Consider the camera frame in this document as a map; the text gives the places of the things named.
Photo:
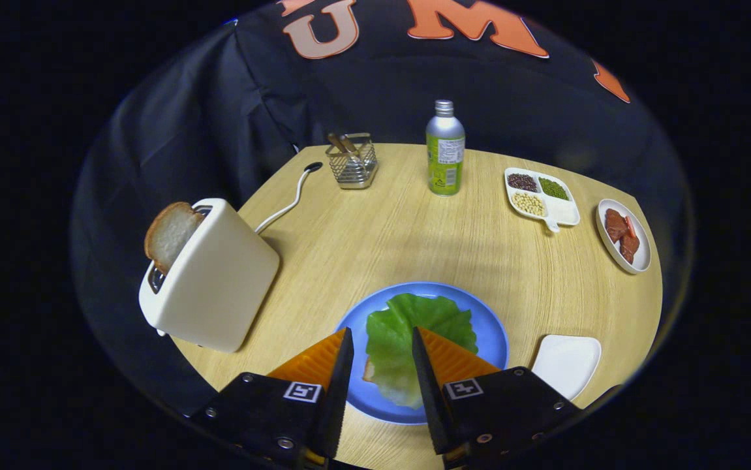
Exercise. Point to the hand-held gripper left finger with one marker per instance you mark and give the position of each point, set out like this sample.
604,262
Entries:
339,385

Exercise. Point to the pile of green beans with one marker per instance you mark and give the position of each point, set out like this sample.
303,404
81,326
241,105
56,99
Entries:
554,188

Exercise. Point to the white round plate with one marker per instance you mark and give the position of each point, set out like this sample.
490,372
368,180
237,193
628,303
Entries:
643,251

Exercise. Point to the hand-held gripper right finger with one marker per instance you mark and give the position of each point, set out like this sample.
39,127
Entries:
429,391

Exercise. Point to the green and silver bottle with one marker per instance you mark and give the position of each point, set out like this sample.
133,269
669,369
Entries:
445,156

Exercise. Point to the brown wooden stick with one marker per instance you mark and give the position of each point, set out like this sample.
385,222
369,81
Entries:
350,145
337,143

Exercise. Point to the white divided dish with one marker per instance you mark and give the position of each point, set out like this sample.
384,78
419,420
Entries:
564,212

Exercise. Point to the brown meat piece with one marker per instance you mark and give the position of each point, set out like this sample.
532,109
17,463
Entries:
615,225
629,248

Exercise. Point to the white toaster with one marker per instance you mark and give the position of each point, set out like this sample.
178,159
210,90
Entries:
218,281

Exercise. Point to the blue round plate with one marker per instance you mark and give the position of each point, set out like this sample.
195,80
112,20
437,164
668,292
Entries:
492,333

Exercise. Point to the toasted bread slice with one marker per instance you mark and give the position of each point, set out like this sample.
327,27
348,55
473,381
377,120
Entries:
169,235

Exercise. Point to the pile of yellow soybeans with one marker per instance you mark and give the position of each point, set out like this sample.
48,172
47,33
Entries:
528,203

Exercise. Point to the white bread slice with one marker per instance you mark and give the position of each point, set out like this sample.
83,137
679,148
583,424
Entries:
368,373

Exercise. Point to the black backdrop cloth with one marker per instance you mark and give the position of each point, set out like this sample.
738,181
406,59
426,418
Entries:
251,98

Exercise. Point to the pink sausage slice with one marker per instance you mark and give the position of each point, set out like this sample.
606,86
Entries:
630,226

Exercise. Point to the pile of dark red beans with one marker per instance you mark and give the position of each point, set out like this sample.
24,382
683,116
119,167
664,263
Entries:
522,182

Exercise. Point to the white square plate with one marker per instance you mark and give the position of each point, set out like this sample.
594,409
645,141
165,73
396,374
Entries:
567,365

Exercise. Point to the green lettuce leaf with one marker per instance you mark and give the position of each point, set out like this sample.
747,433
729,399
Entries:
391,339

